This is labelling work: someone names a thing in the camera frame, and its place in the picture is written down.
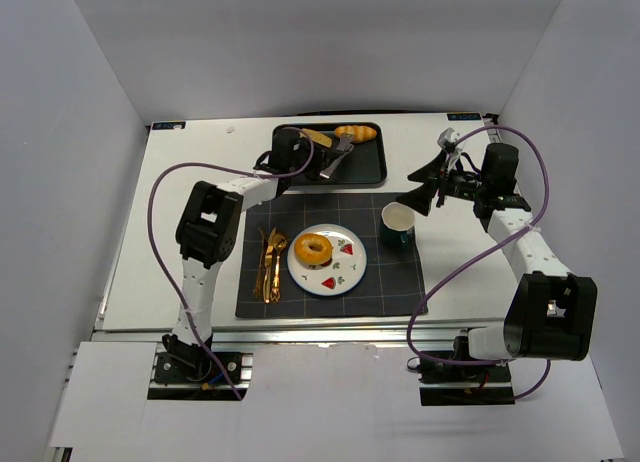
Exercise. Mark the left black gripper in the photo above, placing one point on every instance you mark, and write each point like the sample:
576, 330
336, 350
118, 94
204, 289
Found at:
319, 161

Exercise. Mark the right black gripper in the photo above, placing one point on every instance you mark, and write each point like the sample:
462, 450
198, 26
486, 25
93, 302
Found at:
441, 183

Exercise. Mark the orange bagel donut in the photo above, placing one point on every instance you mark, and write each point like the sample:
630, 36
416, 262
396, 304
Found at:
313, 249

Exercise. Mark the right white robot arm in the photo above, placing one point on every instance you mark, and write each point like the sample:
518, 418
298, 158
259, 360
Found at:
551, 315

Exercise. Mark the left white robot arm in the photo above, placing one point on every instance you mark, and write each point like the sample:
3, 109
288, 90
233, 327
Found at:
208, 227

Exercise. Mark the sliced brown bread loaf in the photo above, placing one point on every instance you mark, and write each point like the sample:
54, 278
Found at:
318, 138

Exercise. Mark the striped bread roll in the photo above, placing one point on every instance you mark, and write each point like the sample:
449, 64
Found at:
359, 133

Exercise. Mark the black rectangular tray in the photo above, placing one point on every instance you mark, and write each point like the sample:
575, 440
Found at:
365, 165

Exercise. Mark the green mug white interior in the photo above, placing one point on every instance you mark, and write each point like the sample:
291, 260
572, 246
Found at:
397, 225

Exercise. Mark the right blue corner label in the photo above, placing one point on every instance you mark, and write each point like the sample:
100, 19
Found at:
464, 116

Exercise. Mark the blue corner label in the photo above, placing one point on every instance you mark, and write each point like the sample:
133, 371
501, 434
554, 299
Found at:
464, 116
168, 125

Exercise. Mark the gold spoon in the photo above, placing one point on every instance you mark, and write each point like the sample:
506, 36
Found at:
280, 244

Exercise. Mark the white watermelon pattern plate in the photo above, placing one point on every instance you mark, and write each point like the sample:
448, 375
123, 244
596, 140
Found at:
339, 274

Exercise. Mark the gold fork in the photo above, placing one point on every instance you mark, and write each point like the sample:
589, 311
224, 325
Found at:
257, 291

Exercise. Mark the left blue corner label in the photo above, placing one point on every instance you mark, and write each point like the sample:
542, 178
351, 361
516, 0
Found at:
168, 125

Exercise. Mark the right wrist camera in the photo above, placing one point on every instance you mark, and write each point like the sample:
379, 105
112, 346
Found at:
447, 137

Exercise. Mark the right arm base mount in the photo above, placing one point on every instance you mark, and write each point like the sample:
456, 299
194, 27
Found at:
445, 383

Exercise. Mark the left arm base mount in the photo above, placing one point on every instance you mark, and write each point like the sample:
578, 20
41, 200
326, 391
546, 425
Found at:
183, 372

